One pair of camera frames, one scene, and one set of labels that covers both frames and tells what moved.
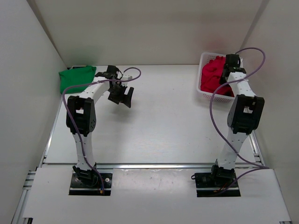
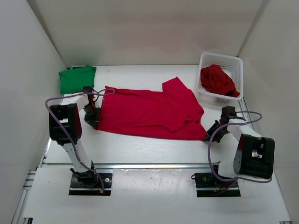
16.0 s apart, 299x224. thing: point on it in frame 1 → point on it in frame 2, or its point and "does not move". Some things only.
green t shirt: (76, 77) does not move
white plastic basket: (205, 58) does not move
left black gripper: (126, 99) → (92, 121)
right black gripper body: (222, 80) → (222, 129)
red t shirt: (211, 74) → (174, 112)
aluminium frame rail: (146, 166) does not move
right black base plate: (211, 185) does not move
